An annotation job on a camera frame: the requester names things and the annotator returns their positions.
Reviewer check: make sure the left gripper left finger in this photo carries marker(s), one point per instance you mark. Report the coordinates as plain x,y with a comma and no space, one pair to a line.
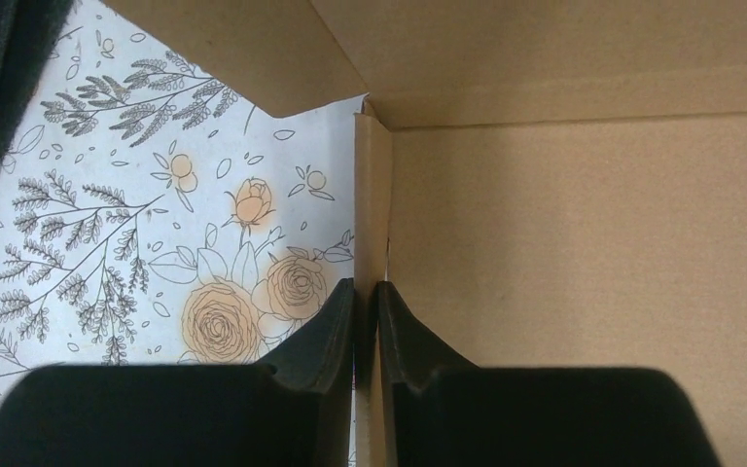
290,408

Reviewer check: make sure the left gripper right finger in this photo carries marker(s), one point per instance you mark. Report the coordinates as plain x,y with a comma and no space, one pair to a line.
440,409

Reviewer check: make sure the brown cardboard box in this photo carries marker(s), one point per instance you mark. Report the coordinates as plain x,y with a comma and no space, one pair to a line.
546,182

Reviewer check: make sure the floral patterned table mat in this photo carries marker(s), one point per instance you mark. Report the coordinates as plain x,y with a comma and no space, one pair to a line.
150,214

